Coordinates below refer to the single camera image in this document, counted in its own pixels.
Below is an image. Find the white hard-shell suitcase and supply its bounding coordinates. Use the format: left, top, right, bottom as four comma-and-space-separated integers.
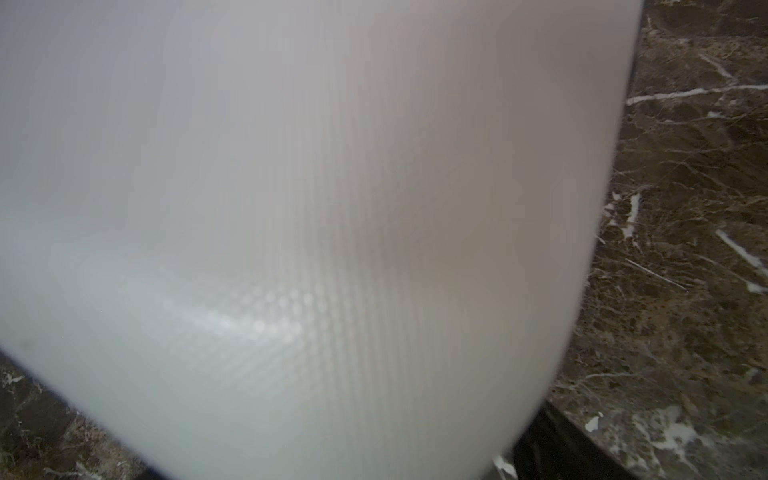
1, 1, 643, 479

